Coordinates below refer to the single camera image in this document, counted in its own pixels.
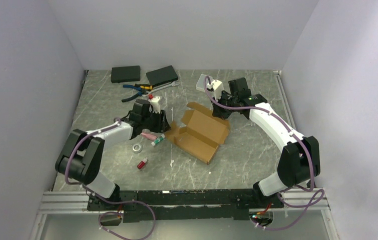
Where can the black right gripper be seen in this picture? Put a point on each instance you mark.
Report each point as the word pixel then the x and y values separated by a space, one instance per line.
pixel 218 112

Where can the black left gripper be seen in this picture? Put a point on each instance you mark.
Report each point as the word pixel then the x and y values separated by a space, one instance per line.
pixel 162 125

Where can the green white glue stick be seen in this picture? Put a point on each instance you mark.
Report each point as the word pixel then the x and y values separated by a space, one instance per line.
pixel 158 140

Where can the pink plastic tube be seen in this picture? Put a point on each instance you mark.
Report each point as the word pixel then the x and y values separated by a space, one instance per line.
pixel 148 136

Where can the brown cardboard paper box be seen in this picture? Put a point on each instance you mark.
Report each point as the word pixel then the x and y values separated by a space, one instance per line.
pixel 202 133

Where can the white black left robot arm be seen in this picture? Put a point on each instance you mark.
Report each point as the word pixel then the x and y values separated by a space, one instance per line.
pixel 81 155

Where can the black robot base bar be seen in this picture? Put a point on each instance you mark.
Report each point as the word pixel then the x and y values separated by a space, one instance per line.
pixel 142 205

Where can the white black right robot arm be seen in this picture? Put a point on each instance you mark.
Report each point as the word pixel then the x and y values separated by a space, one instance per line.
pixel 299 161

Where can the black flat box right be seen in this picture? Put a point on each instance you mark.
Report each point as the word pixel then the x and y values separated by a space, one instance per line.
pixel 162 76

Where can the black flat box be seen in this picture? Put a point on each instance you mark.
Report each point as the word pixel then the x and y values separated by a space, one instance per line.
pixel 162 76
pixel 125 74

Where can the black flat box left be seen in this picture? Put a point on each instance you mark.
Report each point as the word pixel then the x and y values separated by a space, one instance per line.
pixel 125 74

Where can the translucent white plastic container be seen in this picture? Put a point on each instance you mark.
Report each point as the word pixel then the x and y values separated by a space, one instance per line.
pixel 202 81

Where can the silver tape roll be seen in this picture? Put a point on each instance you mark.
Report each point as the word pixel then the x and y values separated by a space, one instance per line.
pixel 137 148

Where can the silver wrench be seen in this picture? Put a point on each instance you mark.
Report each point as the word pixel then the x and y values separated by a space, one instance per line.
pixel 172 84

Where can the small red bottle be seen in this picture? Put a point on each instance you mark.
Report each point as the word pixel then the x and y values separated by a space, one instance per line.
pixel 142 163

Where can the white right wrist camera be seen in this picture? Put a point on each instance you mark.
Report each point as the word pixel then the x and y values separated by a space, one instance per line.
pixel 218 88

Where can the blue handled pliers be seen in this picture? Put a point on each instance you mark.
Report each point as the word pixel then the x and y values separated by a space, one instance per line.
pixel 136 92

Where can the aluminium frame rail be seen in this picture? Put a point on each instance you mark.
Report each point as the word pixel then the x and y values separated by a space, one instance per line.
pixel 73 202

